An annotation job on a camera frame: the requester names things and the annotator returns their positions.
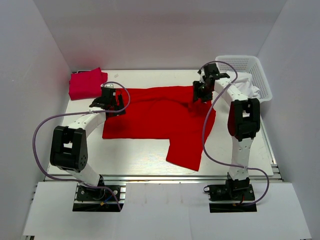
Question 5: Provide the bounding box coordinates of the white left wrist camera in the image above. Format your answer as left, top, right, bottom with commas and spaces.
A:
101, 83, 114, 89

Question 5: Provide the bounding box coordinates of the folded crimson t-shirt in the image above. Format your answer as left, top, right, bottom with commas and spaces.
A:
68, 67, 108, 101

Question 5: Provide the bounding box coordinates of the white plastic basket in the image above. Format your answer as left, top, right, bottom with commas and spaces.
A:
215, 55, 273, 103

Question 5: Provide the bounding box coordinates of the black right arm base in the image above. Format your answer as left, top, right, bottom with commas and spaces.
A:
203, 184, 257, 213

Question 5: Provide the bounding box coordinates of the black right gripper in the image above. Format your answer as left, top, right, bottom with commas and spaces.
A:
192, 80, 214, 104

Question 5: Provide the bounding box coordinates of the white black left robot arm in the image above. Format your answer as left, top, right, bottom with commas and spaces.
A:
50, 83, 126, 200

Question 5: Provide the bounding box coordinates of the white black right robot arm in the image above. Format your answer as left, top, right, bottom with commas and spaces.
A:
192, 60, 261, 200

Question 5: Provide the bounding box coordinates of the red t-shirt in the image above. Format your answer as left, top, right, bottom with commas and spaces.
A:
102, 86, 216, 171

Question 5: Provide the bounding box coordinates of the white t-shirt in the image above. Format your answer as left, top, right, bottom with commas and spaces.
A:
233, 72, 261, 99

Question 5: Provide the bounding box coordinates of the aluminium rail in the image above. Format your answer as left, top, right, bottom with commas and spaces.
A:
53, 173, 283, 182

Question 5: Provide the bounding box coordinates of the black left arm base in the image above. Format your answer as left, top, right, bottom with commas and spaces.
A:
72, 185, 121, 213

